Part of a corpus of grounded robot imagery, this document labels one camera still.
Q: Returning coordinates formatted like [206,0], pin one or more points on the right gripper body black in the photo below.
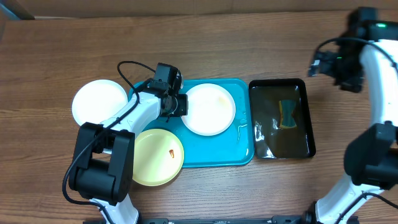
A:
[315,66]

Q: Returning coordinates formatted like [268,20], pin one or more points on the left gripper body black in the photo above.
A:
[180,106]

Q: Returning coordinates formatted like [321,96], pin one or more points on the pinkish white plate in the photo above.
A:
[211,109]

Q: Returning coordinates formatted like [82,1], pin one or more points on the green yellow sponge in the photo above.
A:
[287,111]

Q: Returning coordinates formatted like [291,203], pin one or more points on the white plate with sauce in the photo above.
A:
[97,101]

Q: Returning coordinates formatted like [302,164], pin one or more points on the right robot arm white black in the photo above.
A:
[368,49]

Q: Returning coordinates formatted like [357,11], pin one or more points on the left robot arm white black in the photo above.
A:
[102,167]

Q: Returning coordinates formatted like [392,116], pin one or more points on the blue plastic tray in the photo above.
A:
[233,147]

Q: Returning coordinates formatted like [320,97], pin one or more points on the black tray with water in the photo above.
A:
[271,142]

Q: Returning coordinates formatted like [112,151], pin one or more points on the yellow plate with sauce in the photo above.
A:
[158,157]

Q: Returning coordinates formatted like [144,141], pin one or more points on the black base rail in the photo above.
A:
[279,219]

